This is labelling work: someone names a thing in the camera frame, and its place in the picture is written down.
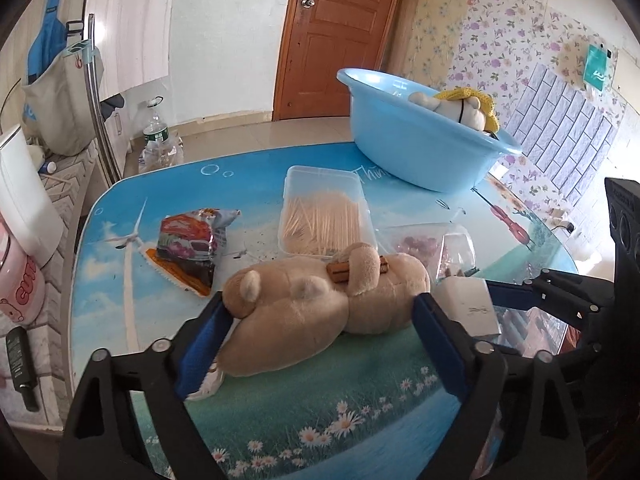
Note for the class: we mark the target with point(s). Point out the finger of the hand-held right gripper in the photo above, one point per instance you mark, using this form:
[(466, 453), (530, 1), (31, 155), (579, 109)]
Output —
[(510, 292), (590, 352)]

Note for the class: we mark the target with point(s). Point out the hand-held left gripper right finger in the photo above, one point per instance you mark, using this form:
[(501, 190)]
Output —
[(440, 355)]

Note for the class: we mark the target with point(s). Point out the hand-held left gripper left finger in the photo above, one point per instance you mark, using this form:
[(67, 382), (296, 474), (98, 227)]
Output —
[(200, 355)]

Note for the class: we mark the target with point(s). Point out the white charger block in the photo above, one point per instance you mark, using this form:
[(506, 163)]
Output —
[(470, 305)]

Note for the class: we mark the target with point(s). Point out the beige plush bear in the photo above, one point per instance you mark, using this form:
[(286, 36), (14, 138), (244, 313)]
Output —
[(300, 320)]

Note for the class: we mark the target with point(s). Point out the red orange snack packet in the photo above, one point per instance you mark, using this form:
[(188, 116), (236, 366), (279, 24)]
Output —
[(185, 240)]

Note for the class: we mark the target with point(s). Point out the light blue plastic basin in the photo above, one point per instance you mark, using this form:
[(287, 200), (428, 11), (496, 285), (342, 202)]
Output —
[(400, 145)]

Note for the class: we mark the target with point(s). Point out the clear toothpick box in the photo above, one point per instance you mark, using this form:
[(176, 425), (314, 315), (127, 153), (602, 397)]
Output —
[(325, 210)]

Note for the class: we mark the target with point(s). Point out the plush toy with yellow hat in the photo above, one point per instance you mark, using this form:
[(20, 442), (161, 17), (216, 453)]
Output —
[(450, 107)]

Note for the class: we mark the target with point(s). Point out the landscape printed glass desktop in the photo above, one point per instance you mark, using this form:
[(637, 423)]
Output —
[(250, 180)]

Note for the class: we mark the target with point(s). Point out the white round disc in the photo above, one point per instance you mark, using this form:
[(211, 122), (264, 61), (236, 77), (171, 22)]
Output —
[(207, 389)]

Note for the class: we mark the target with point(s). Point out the clear bag with pink pieces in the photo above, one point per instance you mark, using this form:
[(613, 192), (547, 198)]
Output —
[(420, 245)]

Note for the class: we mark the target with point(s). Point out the black bottle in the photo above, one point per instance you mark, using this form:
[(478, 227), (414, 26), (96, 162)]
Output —
[(20, 360)]

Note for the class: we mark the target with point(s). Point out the teal paper bag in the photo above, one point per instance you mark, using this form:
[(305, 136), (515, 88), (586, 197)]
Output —
[(599, 70)]

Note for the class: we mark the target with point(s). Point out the pink cartoon container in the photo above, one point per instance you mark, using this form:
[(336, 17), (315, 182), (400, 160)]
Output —
[(15, 285)]

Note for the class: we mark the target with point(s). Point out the clear water bottle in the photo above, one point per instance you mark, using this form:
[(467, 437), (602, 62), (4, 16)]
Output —
[(154, 130)]

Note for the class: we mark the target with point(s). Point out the white plastic jug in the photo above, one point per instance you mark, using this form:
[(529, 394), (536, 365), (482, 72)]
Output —
[(25, 195)]

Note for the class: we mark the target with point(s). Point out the metal rack pole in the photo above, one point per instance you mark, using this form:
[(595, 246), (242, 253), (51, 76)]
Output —
[(100, 120)]

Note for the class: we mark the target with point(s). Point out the dark grey cloth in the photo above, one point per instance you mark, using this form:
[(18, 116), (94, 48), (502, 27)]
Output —
[(112, 104)]

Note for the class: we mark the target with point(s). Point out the grey tote bag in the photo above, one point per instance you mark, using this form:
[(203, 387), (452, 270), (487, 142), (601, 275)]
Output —
[(60, 110)]

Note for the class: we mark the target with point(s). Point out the brown wooden door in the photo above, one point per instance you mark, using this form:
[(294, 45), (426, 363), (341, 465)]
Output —
[(340, 50)]

